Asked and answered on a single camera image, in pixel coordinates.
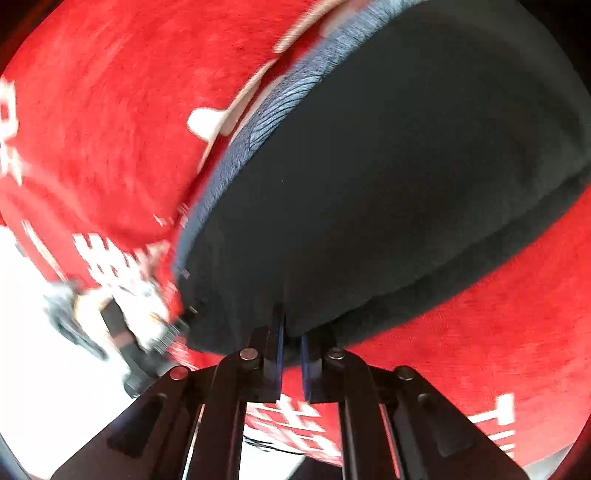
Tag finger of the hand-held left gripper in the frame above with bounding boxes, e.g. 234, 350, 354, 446
141, 308, 192, 356

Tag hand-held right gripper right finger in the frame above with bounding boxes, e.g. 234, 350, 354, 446
300, 324, 530, 480

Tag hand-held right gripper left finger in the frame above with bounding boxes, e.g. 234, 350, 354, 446
50, 302, 287, 480

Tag dark pants with ribbed waistband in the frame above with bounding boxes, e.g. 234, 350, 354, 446
173, 0, 591, 370

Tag red printed sofa cover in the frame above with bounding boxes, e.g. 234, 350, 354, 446
0, 0, 591, 474

